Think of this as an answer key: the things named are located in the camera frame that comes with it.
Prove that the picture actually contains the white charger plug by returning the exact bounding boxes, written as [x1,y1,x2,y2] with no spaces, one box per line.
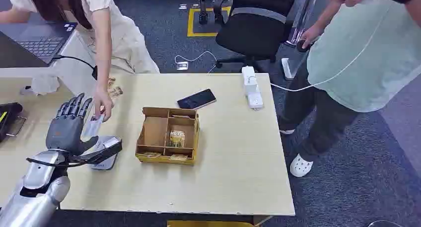
[243,75,258,95]

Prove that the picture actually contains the white side desk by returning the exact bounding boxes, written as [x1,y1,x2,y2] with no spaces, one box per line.
[0,30,99,104]

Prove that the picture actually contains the grey laptop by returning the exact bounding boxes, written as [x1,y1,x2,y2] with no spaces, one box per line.
[0,21,78,69]

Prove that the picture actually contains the yellow box under desk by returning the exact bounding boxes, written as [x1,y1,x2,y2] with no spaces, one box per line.
[167,220,256,227]

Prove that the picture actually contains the white card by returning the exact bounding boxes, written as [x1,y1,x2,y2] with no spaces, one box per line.
[82,115,105,138]

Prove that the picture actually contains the black laptop power cable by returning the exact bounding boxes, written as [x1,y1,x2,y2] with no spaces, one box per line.
[52,55,98,80]

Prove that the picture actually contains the white crumpled tissue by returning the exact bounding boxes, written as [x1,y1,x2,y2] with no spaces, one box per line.
[30,75,61,96]

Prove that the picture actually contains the white partition foot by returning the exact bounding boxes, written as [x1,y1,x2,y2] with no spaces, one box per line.
[281,58,298,80]

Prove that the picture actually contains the white shoe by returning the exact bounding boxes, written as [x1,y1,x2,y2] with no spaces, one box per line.
[289,153,314,178]

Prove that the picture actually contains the black handheld controller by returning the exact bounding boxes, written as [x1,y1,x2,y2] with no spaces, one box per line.
[296,39,313,53]

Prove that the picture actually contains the black office chair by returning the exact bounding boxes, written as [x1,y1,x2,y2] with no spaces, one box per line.
[213,0,297,72]

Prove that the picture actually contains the white power strip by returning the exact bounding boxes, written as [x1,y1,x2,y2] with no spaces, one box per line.
[241,66,265,111]

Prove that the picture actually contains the white charging cable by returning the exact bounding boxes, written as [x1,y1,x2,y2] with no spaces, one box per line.
[247,3,394,92]

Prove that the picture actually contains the pile of gold cards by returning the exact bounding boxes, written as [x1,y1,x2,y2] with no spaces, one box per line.
[107,76,124,99]

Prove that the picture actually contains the seated person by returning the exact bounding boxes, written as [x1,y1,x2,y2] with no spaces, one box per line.
[0,0,160,123]

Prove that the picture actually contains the black bag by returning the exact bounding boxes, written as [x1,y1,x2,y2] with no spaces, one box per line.
[0,102,28,143]

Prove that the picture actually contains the wooden card box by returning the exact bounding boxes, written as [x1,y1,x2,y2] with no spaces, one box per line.
[135,107,201,166]

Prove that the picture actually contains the glass partition panel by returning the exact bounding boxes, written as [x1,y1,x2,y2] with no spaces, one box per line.
[284,0,318,49]

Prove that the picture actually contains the black smartphone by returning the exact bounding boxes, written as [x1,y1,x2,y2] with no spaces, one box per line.
[177,88,217,110]

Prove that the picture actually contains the white floor socket with cable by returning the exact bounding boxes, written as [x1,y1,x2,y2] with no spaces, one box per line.
[174,51,218,74]

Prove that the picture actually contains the grey card reader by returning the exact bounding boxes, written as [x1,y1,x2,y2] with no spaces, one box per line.
[89,136,120,171]

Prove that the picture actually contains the standing person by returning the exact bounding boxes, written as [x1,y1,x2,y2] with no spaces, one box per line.
[278,0,421,178]

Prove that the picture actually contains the seated person's hand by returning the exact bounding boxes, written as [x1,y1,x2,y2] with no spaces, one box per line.
[93,88,115,123]

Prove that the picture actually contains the gold printed hotel card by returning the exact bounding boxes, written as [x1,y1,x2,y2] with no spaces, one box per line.
[169,130,186,149]

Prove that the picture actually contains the black robot legs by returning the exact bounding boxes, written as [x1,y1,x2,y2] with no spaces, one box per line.
[197,0,218,25]

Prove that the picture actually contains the standing person's hand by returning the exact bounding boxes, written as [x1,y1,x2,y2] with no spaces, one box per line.
[301,24,325,50]

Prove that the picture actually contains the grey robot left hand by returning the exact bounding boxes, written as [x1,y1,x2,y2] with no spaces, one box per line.
[45,92,99,156]

